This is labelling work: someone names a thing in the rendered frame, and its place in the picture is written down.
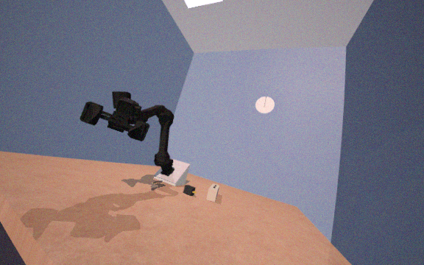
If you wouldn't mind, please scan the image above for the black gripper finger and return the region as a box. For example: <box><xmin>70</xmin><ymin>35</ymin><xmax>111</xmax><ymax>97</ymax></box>
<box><xmin>83</xmin><ymin>103</ymin><xmax>102</xmax><ymax>125</ymax></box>
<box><xmin>128</xmin><ymin>121</ymin><xmax>146</xmax><ymax>141</ymax></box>

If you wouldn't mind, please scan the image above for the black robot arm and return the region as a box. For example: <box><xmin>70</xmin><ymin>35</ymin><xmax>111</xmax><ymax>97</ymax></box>
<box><xmin>112</xmin><ymin>91</ymin><xmax>174</xmax><ymax>176</ymax></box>

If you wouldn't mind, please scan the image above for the black two-prong plug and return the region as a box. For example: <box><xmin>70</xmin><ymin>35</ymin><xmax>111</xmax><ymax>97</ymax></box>
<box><xmin>183</xmin><ymin>185</ymin><xmax>196</xmax><ymax>196</ymax></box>

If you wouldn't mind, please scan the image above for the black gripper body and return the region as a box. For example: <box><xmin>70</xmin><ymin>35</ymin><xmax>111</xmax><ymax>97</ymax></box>
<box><xmin>79</xmin><ymin>102</ymin><xmax>149</xmax><ymax>141</ymax></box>

